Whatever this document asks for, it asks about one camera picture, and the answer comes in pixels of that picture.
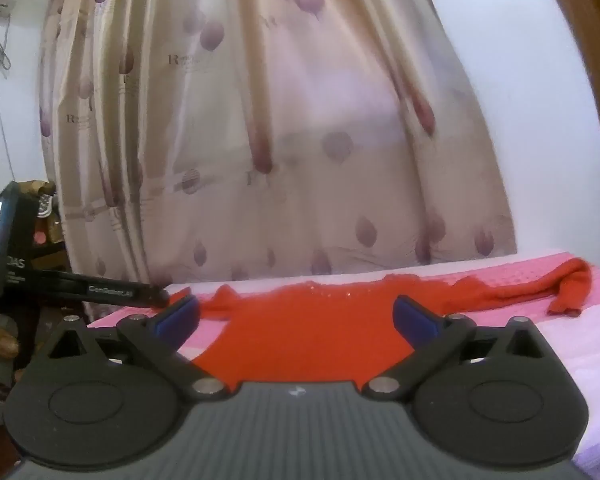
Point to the pink checked bed sheet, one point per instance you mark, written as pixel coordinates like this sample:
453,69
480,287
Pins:
580,360

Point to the beige leaf print curtain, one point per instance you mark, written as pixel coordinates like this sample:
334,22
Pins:
280,110

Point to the red knitted sweater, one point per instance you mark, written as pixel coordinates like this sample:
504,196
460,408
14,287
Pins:
300,330

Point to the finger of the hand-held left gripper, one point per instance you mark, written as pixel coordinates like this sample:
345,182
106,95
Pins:
105,291

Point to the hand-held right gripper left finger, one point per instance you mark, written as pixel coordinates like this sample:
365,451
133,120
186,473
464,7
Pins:
176,317

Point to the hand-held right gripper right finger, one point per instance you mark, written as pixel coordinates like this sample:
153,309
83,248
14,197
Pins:
414,317

